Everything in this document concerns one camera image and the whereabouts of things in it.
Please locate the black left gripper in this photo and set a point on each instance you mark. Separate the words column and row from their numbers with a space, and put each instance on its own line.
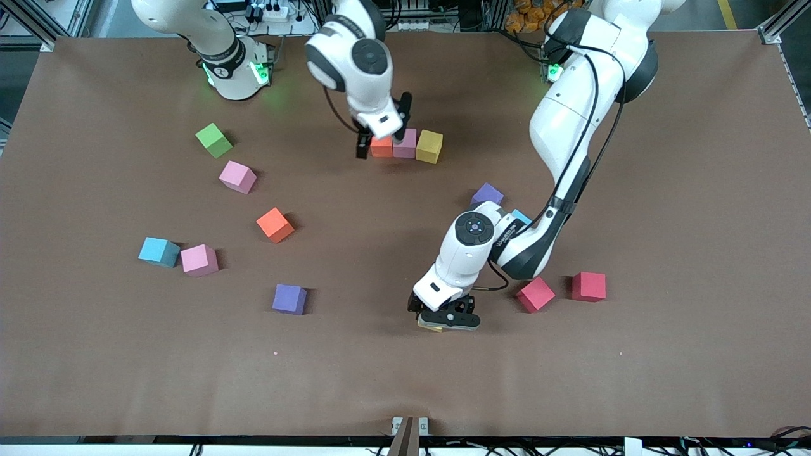
column 413, row 304

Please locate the orange foam cube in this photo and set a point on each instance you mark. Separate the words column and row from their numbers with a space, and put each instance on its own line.
column 275, row 225
column 381, row 147

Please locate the yellow foam cube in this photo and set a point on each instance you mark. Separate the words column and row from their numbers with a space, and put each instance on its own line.
column 427, row 329
column 429, row 147

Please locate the purple foam cube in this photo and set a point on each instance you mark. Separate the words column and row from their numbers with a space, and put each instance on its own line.
column 488, row 193
column 289, row 299

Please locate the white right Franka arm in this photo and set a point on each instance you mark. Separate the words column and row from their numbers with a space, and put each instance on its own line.
column 367, row 88

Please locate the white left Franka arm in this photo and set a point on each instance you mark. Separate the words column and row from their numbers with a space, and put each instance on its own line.
column 570, row 114

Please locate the pink foam cube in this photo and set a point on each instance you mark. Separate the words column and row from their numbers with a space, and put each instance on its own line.
column 238, row 177
column 199, row 261
column 407, row 149

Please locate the red foam cube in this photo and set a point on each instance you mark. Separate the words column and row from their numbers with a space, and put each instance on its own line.
column 588, row 287
column 535, row 295

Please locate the cyan foam cube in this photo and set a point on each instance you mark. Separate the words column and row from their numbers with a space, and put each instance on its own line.
column 157, row 251
column 521, row 217

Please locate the white socket strip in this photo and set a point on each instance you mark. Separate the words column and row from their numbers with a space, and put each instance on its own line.
column 415, row 25

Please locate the green foam cube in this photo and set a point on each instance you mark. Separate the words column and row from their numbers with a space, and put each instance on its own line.
column 214, row 140

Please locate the white power strip with plugs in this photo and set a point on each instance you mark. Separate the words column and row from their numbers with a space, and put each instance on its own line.
column 275, row 11

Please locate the orange bagged items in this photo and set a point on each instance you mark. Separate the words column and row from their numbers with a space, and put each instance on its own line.
column 526, row 16

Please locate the silver metal bracket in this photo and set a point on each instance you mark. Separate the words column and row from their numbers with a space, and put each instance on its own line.
column 423, row 425

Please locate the brown tapered post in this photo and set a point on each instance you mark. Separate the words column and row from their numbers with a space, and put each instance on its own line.
column 405, row 440

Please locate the aluminium frame corner profile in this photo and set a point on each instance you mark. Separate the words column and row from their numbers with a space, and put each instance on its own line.
column 768, row 35
column 44, row 44

